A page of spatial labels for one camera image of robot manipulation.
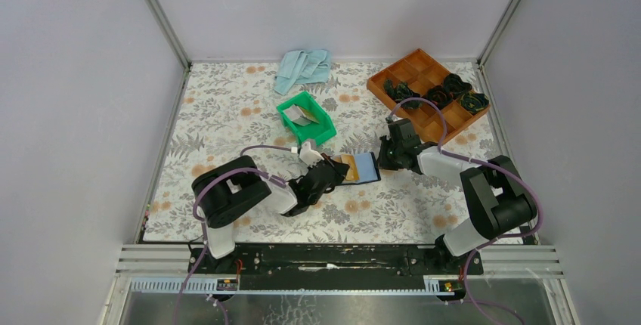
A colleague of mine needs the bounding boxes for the gold credit card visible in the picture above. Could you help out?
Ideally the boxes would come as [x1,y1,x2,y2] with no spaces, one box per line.
[340,154,360,181]

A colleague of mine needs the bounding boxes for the black card holder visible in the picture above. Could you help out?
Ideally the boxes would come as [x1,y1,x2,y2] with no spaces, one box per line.
[331,152,381,185]

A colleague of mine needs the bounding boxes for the green plastic bin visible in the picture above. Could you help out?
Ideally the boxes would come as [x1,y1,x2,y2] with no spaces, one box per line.
[277,91,336,145]

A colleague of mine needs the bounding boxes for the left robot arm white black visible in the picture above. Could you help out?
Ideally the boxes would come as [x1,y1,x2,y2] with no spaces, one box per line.
[192,155,350,273]

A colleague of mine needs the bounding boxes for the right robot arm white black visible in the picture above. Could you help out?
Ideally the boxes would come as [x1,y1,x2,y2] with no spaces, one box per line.
[377,119,537,274]

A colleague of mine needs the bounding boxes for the stack of cards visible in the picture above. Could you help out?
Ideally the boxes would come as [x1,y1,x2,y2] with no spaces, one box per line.
[283,104,319,126]

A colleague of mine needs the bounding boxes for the orange compartment tray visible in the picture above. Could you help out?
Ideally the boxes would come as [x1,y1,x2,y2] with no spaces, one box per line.
[367,48,491,144]

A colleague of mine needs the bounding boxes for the light blue cloth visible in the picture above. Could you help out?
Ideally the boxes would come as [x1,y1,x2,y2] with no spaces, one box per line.
[274,49,332,95]

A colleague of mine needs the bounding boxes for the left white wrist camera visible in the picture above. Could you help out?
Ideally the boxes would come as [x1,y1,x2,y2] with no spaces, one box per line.
[290,139,324,167]

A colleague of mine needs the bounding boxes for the dark rolled strap left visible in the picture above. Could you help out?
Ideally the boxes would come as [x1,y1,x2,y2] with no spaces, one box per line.
[382,78,423,111]

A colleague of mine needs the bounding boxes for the dark rolled strap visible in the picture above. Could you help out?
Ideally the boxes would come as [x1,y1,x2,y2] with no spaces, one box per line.
[382,78,423,111]
[423,85,454,113]
[442,73,472,99]
[460,92,491,116]

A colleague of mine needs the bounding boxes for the dark rolled strap middle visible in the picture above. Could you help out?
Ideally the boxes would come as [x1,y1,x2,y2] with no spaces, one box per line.
[423,85,454,113]

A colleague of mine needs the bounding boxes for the dark rolled strap top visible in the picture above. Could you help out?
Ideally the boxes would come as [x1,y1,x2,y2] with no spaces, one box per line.
[442,73,472,99]

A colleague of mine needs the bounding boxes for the dark rolled strap right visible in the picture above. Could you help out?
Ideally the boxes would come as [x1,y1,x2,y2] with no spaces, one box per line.
[460,92,491,116]

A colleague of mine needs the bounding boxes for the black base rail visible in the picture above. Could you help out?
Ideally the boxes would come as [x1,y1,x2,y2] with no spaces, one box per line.
[187,243,484,296]

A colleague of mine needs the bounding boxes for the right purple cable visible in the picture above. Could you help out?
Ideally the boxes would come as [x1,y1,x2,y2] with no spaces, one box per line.
[386,97,544,325]

